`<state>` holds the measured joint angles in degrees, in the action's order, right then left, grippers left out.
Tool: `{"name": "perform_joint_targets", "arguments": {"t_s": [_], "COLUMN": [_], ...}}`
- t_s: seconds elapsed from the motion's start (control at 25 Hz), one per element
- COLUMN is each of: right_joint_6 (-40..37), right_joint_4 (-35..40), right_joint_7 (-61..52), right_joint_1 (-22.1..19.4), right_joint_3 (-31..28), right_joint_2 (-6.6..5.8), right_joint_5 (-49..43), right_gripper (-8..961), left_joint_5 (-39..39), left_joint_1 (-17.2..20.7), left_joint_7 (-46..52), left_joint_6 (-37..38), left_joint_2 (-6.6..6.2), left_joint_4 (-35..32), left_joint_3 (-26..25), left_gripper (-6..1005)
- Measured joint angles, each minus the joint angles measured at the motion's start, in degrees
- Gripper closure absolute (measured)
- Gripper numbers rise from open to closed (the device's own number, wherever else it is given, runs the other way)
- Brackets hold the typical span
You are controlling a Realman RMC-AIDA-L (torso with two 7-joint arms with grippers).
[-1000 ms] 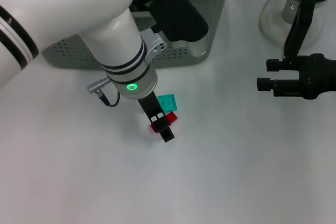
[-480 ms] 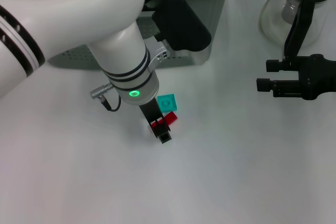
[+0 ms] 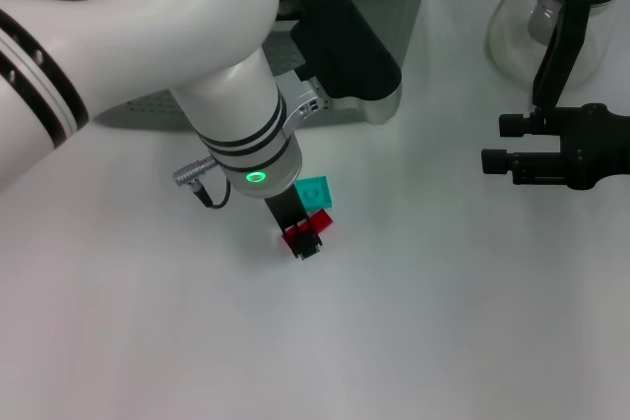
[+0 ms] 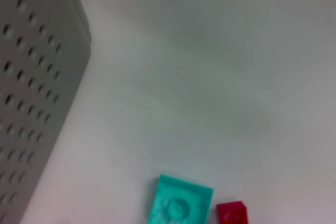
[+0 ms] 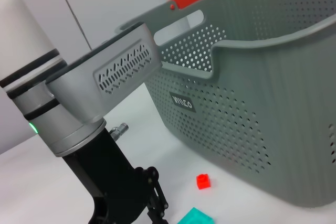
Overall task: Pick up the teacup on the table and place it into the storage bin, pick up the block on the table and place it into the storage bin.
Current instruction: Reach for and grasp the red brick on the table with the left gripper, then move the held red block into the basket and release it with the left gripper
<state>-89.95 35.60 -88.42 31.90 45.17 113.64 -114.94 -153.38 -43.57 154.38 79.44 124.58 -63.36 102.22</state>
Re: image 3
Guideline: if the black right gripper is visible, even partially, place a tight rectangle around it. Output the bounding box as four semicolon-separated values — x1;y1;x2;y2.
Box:
480;102;630;191

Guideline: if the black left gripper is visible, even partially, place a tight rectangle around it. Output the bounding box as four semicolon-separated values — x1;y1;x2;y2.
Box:
264;191;325;262

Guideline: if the dark red building block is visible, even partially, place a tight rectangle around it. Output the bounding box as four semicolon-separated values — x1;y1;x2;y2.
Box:
281;210;336;250

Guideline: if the teal square building block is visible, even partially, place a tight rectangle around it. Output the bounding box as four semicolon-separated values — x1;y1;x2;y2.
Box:
294;176;334;210

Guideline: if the grey-green perforated storage bin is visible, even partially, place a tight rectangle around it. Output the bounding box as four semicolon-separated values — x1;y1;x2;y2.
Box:
0;0;443;132

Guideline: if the glass teapot with black handle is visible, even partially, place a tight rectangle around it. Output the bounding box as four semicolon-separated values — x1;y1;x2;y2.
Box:
485;0;627;109

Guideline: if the left arm connector cable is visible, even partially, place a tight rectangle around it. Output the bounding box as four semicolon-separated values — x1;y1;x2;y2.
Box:
171;154;232;210

